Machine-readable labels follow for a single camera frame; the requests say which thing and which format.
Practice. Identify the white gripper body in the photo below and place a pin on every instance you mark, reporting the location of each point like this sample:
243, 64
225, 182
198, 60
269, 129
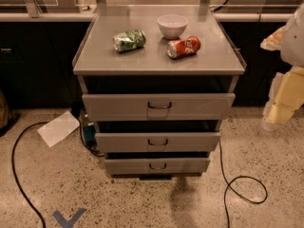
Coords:
294, 43

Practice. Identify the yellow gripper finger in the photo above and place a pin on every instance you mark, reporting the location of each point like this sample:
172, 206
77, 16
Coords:
275, 116
273, 41

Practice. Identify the grey drawer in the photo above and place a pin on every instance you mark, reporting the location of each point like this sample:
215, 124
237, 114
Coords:
158, 107
156, 166
157, 142

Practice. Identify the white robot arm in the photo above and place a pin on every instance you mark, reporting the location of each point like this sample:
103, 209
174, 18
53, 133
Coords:
292, 44

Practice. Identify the grey drawer cabinet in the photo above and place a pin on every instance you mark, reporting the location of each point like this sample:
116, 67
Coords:
149, 70

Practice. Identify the grey bottom drawer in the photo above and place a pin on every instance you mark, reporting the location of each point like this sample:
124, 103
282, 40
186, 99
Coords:
156, 166

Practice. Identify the grey top drawer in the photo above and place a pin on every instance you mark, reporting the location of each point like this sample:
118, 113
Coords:
158, 107

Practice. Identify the red soda can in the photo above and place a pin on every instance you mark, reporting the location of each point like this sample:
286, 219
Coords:
181, 48

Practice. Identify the white bowl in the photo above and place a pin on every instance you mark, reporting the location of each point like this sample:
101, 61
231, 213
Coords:
172, 26

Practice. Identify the green soda can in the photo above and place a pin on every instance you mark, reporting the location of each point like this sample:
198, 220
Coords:
129, 40

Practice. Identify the blue power box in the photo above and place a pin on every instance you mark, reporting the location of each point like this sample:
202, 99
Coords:
89, 133

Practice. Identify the white paper sheet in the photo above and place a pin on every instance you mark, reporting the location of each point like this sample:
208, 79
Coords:
58, 129

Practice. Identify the brown bag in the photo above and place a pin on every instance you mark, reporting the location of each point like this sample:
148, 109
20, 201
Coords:
5, 113

